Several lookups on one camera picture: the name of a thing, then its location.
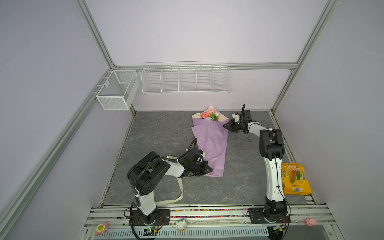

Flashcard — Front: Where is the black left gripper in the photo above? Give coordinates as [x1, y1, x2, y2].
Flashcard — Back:
[189, 161, 213, 177]

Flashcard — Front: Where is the pink purple wrapping paper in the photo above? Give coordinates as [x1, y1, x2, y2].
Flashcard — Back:
[192, 106, 229, 178]

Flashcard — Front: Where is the cream fake rose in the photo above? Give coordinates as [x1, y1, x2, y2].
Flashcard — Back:
[192, 113, 203, 119]

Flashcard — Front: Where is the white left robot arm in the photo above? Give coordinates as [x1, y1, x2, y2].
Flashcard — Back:
[127, 149, 213, 226]

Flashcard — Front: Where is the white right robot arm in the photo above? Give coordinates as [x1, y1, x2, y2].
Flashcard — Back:
[223, 120, 291, 224]

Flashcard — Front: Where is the cream printed ribbon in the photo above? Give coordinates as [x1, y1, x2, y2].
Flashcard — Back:
[155, 155, 184, 207]

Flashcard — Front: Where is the white crumpled toy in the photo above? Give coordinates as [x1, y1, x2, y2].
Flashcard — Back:
[175, 219, 187, 232]

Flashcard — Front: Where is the yellow snack bag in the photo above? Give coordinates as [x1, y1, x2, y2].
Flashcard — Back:
[281, 163, 312, 196]

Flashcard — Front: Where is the white mesh box basket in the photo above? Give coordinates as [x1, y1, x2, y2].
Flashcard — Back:
[97, 70, 140, 111]

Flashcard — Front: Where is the pink pig toy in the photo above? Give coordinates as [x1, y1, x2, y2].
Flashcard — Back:
[305, 218, 318, 227]

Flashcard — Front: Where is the pink green round toy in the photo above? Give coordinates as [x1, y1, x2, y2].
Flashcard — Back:
[94, 222, 109, 237]

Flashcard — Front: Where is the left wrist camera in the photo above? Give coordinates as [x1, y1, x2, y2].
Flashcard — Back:
[187, 149, 206, 162]

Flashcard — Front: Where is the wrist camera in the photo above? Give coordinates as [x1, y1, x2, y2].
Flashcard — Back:
[187, 149, 206, 162]
[232, 111, 252, 123]

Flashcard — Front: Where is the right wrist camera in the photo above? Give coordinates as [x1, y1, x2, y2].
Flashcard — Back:
[232, 111, 252, 123]

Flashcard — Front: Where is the white wire shelf basket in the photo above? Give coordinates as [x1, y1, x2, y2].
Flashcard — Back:
[142, 61, 232, 94]

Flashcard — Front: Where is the front rail base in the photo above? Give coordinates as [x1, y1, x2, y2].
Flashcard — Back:
[79, 204, 346, 240]

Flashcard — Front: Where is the aluminium enclosure frame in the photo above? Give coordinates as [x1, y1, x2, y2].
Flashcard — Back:
[1, 1, 326, 237]

